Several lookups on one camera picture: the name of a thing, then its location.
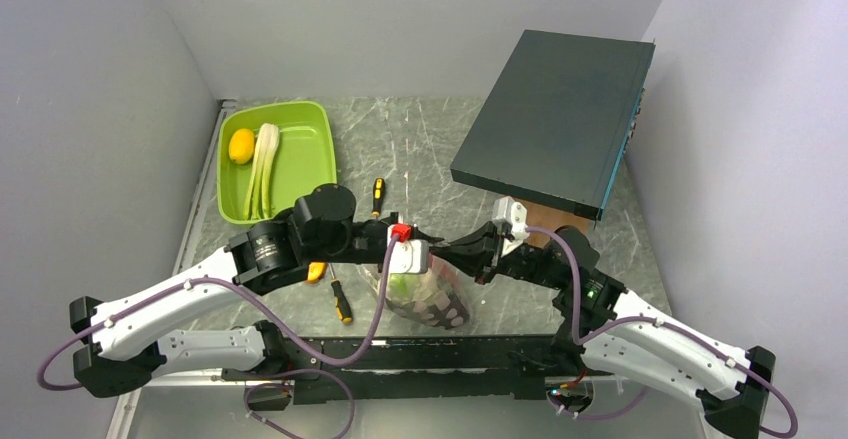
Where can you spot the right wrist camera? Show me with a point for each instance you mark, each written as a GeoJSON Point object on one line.
{"type": "Point", "coordinates": [509, 216]}

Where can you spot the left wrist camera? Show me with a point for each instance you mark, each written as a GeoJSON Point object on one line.
{"type": "Point", "coordinates": [410, 253]}

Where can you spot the wooden block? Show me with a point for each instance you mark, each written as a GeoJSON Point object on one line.
{"type": "Point", "coordinates": [552, 219]}

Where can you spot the aluminium frame rail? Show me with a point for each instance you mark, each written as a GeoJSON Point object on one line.
{"type": "Point", "coordinates": [202, 193]}

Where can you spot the green cabbage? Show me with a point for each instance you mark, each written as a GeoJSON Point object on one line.
{"type": "Point", "coordinates": [402, 284]}

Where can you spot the clear zip top bag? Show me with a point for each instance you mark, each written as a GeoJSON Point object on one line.
{"type": "Point", "coordinates": [438, 300]}

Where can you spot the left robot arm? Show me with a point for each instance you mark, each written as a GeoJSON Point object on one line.
{"type": "Point", "coordinates": [127, 342]}

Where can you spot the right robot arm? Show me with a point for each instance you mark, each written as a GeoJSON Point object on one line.
{"type": "Point", "coordinates": [609, 328]}

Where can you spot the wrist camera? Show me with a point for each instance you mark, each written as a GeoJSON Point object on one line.
{"type": "Point", "coordinates": [509, 216]}
{"type": "Point", "coordinates": [410, 253]}

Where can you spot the orange tape measure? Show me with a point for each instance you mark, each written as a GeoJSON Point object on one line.
{"type": "Point", "coordinates": [316, 272]}

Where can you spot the green plastic tray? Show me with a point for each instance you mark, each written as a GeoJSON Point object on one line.
{"type": "Point", "coordinates": [305, 158]}

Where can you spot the celery stalk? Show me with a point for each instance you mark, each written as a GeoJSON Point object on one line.
{"type": "Point", "coordinates": [257, 204]}

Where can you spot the dark grey box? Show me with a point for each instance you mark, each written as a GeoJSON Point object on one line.
{"type": "Point", "coordinates": [555, 126]}

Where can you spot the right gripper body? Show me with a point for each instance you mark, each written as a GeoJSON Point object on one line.
{"type": "Point", "coordinates": [524, 261]}

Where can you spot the black yellow screwdriver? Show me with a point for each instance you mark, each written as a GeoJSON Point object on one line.
{"type": "Point", "coordinates": [342, 305]}
{"type": "Point", "coordinates": [378, 197]}

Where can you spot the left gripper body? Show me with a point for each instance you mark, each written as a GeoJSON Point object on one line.
{"type": "Point", "coordinates": [365, 236]}

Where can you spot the yellow lemon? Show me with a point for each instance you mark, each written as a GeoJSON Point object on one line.
{"type": "Point", "coordinates": [241, 146]}

